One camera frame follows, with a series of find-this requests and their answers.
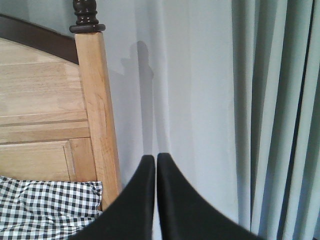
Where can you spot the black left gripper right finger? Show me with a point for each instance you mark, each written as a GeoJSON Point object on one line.
{"type": "Point", "coordinates": [184, 214]}

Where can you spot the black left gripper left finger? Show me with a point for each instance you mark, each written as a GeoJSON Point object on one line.
{"type": "Point", "coordinates": [130, 216]}

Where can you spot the black white checkered bedding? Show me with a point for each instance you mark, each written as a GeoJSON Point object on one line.
{"type": "Point", "coordinates": [47, 210]}

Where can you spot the grey pleated curtain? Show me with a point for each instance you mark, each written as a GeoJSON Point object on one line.
{"type": "Point", "coordinates": [231, 89]}

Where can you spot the wooden bed frame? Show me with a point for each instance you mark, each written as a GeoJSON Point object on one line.
{"type": "Point", "coordinates": [56, 114]}

